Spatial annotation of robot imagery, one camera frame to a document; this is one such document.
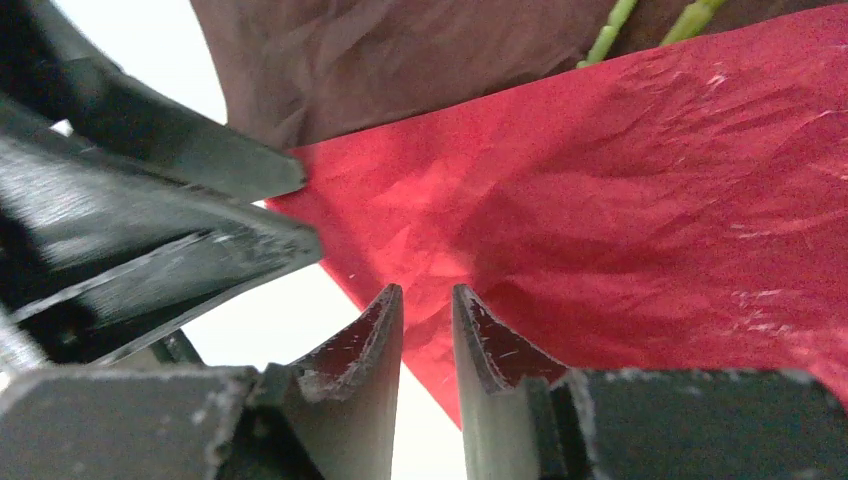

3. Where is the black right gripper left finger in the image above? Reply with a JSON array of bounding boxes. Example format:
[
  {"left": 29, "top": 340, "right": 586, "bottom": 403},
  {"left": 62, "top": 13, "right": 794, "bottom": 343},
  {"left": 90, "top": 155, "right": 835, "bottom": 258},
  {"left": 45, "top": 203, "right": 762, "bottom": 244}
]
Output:
[{"left": 251, "top": 284, "right": 404, "bottom": 479}]

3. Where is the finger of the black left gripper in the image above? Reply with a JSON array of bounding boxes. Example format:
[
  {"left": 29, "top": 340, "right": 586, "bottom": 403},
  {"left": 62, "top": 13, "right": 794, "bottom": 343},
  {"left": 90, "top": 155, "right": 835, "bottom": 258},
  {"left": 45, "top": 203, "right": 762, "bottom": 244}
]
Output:
[
  {"left": 1, "top": 99, "right": 322, "bottom": 365},
  {"left": 1, "top": 1, "right": 306, "bottom": 202}
]

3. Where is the blue flower stem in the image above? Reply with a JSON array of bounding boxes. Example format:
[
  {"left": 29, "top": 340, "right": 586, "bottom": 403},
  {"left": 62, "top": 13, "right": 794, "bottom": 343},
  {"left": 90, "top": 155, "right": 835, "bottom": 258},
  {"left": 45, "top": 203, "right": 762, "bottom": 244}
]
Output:
[{"left": 575, "top": 0, "right": 638, "bottom": 69}]

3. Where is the peach rose stem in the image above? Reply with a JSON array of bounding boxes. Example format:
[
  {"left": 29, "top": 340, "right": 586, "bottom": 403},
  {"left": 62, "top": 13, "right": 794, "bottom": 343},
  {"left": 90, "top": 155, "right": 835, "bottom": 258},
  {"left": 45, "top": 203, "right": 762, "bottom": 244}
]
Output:
[{"left": 660, "top": 0, "right": 726, "bottom": 46}]

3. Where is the red wrapping paper sheet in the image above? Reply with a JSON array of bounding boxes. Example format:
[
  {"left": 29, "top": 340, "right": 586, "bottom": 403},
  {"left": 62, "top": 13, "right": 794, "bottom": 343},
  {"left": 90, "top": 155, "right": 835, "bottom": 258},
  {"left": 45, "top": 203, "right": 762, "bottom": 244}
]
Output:
[{"left": 188, "top": 0, "right": 848, "bottom": 431}]

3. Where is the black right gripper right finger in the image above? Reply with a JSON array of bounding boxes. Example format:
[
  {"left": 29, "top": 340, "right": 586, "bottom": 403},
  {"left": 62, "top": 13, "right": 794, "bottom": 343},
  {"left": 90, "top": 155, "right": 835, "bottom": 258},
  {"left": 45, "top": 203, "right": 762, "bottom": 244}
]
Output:
[{"left": 452, "top": 284, "right": 583, "bottom": 479}]

